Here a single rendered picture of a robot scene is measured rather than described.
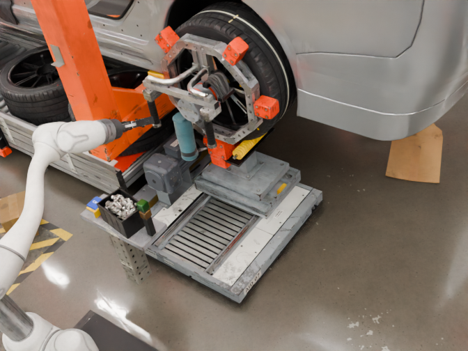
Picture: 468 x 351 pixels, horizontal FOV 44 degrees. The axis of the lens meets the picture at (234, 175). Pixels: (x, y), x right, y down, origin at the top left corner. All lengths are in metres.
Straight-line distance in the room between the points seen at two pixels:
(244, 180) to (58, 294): 1.17
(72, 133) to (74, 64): 0.79
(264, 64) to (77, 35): 0.84
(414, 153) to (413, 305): 1.10
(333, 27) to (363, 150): 1.46
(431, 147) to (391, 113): 1.27
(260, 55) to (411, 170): 1.36
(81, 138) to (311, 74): 1.06
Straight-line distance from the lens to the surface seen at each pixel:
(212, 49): 2.58
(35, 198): 1.95
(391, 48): 2.30
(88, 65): 2.77
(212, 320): 2.89
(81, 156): 3.43
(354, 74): 2.43
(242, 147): 2.90
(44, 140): 2.10
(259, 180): 3.17
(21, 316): 2.25
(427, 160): 3.63
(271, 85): 2.61
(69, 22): 2.66
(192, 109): 2.65
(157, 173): 3.10
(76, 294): 3.19
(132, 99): 3.06
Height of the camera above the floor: 2.37
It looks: 42 degrees down
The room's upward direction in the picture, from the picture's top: 9 degrees counter-clockwise
